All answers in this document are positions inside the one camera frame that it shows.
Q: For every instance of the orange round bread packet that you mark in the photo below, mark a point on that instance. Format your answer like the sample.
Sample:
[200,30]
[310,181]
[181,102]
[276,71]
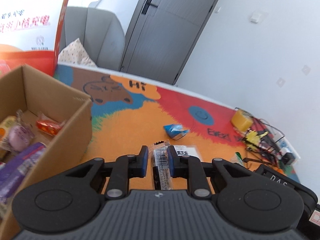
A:
[6,125]

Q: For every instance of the pink round snack packet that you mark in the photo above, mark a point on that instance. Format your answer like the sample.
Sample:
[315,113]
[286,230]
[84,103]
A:
[18,136]

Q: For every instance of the yellow plastic toy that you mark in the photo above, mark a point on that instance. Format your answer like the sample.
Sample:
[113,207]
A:
[253,137]

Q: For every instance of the black door handle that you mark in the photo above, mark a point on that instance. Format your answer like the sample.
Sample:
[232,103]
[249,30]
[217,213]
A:
[148,4]

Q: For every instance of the blue triangular snack packet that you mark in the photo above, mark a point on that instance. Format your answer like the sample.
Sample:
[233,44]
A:
[175,131]

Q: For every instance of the colourful cartoon table mat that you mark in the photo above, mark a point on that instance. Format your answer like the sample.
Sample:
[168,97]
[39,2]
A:
[128,113]

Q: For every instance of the black white wafer bar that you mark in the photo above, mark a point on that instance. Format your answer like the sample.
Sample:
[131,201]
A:
[160,166]

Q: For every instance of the black charger plug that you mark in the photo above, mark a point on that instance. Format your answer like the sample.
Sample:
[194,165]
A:
[288,158]

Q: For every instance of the purple long snack packet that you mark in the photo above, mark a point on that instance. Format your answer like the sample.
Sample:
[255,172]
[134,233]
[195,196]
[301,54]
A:
[14,172]

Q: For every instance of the grey upholstered chair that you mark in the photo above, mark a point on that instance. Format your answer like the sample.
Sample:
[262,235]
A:
[99,31]

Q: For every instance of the yellow tape roll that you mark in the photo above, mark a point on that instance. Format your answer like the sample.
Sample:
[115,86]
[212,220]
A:
[241,120]

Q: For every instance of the grey door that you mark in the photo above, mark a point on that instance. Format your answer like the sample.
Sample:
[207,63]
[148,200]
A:
[158,44]

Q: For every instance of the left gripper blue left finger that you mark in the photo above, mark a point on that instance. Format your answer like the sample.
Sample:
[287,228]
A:
[142,162]

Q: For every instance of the white wall switch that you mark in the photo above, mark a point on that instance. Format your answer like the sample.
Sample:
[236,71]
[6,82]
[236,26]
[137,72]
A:
[256,17]

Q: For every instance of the black white cake packet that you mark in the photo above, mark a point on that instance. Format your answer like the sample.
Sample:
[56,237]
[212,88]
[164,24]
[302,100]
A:
[186,151]

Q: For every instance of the green round biscuit packet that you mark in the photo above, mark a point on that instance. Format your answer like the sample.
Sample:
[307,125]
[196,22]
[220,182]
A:
[238,159]

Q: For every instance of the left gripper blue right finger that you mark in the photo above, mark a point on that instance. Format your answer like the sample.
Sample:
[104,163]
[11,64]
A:
[173,160]

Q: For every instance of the white power strip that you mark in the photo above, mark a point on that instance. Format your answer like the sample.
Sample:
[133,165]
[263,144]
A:
[284,143]

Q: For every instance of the spotted white cushion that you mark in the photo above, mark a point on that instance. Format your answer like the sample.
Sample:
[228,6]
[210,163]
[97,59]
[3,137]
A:
[75,53]

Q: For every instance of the white orange paper bag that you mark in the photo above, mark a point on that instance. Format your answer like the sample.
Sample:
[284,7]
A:
[30,33]

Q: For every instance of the black phone stand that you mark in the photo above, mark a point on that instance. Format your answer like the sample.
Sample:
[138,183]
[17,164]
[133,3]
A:
[247,160]

